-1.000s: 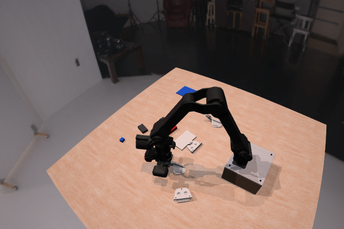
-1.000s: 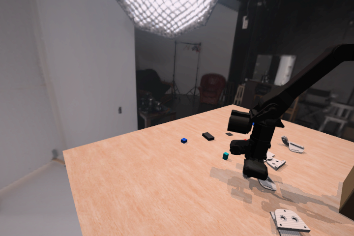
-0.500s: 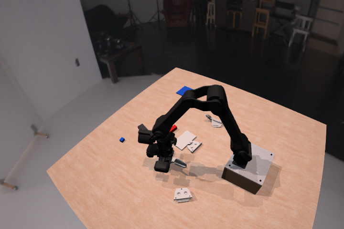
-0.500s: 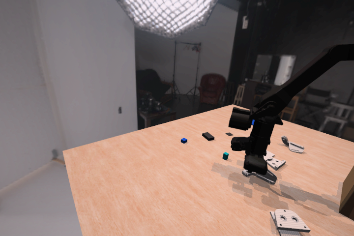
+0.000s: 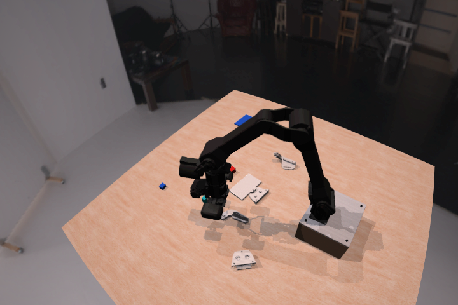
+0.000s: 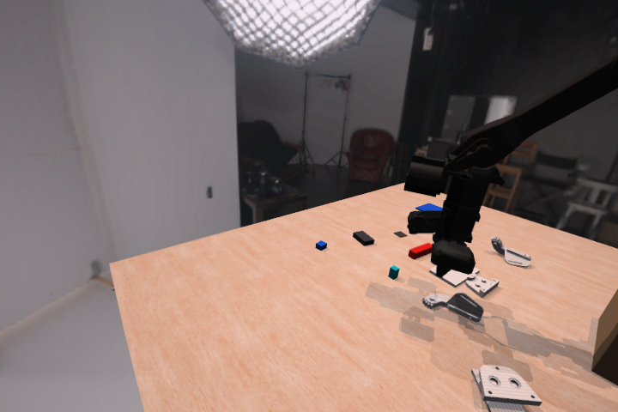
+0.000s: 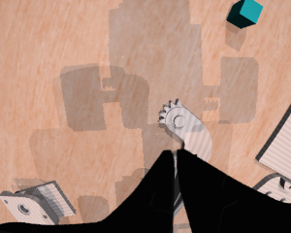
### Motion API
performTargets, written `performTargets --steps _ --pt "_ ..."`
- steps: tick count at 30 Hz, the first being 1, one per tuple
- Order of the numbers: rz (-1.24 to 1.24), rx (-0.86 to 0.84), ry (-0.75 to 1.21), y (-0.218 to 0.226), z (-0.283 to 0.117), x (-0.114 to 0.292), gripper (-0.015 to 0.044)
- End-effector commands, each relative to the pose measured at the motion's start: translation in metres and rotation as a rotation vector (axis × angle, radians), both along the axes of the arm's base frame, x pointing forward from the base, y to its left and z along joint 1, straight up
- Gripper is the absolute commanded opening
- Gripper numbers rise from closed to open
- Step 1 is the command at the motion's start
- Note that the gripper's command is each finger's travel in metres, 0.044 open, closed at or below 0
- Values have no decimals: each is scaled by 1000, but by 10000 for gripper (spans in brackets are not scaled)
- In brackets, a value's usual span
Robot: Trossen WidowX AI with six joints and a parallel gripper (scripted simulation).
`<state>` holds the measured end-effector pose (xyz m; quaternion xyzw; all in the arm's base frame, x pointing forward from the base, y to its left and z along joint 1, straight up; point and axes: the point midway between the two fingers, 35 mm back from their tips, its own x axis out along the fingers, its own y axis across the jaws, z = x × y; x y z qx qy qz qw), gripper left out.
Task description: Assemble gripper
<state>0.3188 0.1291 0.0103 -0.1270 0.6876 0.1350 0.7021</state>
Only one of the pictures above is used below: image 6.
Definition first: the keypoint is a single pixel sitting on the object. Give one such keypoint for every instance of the blue flat rectangular plate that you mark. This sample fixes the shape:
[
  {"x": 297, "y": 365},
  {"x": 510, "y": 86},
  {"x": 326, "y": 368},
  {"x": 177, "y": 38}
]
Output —
[{"x": 429, "y": 206}]

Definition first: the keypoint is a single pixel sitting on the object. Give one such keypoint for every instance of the red rectangular block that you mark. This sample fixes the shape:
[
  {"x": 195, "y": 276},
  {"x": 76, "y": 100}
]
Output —
[{"x": 420, "y": 250}]

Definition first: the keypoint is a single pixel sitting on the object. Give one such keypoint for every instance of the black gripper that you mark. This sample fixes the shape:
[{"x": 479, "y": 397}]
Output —
[{"x": 450, "y": 252}]

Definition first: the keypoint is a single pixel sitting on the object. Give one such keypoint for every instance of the teal cube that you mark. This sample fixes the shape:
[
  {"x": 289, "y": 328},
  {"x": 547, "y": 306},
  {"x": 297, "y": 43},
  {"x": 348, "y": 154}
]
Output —
[{"x": 393, "y": 273}]

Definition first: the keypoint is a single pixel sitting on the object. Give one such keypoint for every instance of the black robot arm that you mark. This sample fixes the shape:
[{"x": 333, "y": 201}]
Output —
[{"x": 488, "y": 144}]

